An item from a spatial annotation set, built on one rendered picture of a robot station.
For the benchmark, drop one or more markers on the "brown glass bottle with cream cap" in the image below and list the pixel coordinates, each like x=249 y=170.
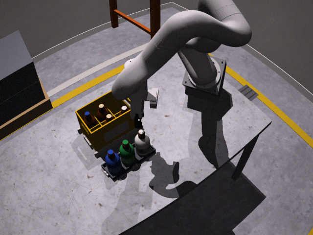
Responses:
x=108 y=118

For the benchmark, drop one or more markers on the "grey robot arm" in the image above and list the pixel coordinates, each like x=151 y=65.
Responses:
x=192 y=34

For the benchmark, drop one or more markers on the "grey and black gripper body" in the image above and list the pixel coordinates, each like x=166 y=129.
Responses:
x=136 y=107

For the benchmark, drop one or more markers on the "white labeled bottle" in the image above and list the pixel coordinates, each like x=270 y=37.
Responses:
x=142 y=143

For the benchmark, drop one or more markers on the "dark brown bottle with white cap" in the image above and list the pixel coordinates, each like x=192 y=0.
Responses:
x=123 y=110

